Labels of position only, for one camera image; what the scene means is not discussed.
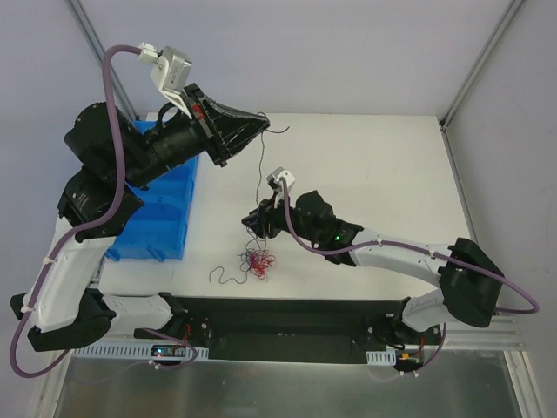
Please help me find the left white cable duct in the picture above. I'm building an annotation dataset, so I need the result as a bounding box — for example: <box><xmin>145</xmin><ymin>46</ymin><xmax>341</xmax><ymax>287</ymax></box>
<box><xmin>73</xmin><ymin>342</ymin><xmax>194</xmax><ymax>361</ymax></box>

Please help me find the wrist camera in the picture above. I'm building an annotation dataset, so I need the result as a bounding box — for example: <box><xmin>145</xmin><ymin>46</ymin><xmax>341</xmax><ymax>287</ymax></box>
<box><xmin>266</xmin><ymin>166</ymin><xmax>296</xmax><ymax>193</ymax></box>
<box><xmin>138</xmin><ymin>43</ymin><xmax>192</xmax><ymax>119</ymax></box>

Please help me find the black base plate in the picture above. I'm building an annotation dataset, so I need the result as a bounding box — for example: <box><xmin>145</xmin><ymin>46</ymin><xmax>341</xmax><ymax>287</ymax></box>
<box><xmin>158</xmin><ymin>293</ymin><xmax>442</xmax><ymax>364</ymax></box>

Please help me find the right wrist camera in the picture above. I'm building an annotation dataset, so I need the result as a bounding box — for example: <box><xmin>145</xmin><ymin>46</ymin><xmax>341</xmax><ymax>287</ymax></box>
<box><xmin>266</xmin><ymin>166</ymin><xmax>296</xmax><ymax>193</ymax></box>

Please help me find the white cable duct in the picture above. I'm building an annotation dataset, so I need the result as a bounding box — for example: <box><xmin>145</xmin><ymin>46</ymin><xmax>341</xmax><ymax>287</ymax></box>
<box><xmin>366</xmin><ymin>349</ymin><xmax>397</xmax><ymax>367</ymax></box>
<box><xmin>73</xmin><ymin>342</ymin><xmax>194</xmax><ymax>361</ymax></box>

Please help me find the right aluminium frame post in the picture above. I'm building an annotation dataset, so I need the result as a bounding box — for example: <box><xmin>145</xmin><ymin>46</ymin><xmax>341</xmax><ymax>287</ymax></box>
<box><xmin>439</xmin><ymin>0</ymin><xmax>527</xmax><ymax>131</ymax></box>

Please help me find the left aluminium frame post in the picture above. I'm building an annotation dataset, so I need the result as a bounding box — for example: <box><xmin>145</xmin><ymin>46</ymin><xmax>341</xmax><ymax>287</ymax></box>
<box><xmin>64</xmin><ymin>0</ymin><xmax>143</xmax><ymax>122</ymax></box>

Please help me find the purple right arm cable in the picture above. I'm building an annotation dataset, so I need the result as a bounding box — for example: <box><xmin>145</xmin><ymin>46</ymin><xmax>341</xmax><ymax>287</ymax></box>
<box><xmin>280</xmin><ymin>178</ymin><xmax>540</xmax><ymax>382</ymax></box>

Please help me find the aluminium frame post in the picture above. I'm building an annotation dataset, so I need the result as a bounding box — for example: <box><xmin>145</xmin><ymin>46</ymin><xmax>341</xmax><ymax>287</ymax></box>
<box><xmin>439</xmin><ymin>0</ymin><xmax>527</xmax><ymax>131</ymax></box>
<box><xmin>64</xmin><ymin>0</ymin><xmax>143</xmax><ymax>122</ymax></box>

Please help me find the blue plastic bin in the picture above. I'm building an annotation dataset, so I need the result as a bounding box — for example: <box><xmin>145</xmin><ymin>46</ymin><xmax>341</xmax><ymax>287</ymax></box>
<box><xmin>106</xmin><ymin>120</ymin><xmax>201</xmax><ymax>262</ymax></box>

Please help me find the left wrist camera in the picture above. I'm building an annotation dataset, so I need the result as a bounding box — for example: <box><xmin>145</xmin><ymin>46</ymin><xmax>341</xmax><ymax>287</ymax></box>
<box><xmin>138</xmin><ymin>43</ymin><xmax>192</xmax><ymax>119</ymax></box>

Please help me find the red cable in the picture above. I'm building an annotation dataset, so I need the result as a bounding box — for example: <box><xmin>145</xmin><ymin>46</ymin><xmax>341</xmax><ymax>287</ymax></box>
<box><xmin>237</xmin><ymin>250</ymin><xmax>278</xmax><ymax>282</ymax></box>

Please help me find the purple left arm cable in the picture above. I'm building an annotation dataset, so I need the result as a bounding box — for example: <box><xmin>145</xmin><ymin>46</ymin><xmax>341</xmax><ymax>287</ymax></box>
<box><xmin>10</xmin><ymin>44</ymin><xmax>199</xmax><ymax>378</ymax></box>

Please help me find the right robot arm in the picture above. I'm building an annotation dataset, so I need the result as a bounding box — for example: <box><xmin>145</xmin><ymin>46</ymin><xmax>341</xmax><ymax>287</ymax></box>
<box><xmin>241</xmin><ymin>191</ymin><xmax>502</xmax><ymax>344</ymax></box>

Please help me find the right white cable duct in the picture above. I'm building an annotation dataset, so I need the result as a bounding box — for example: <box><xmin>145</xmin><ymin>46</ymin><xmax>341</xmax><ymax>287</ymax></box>
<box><xmin>366</xmin><ymin>349</ymin><xmax>397</xmax><ymax>367</ymax></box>

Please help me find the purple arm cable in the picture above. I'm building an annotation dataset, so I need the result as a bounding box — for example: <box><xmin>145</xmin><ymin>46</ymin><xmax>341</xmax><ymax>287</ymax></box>
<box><xmin>280</xmin><ymin>178</ymin><xmax>540</xmax><ymax>382</ymax></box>
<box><xmin>10</xmin><ymin>44</ymin><xmax>199</xmax><ymax>378</ymax></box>

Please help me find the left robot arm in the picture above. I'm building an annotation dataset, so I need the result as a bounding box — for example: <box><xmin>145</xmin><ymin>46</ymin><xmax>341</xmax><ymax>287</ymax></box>
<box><xmin>10</xmin><ymin>84</ymin><xmax>270</xmax><ymax>353</ymax></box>

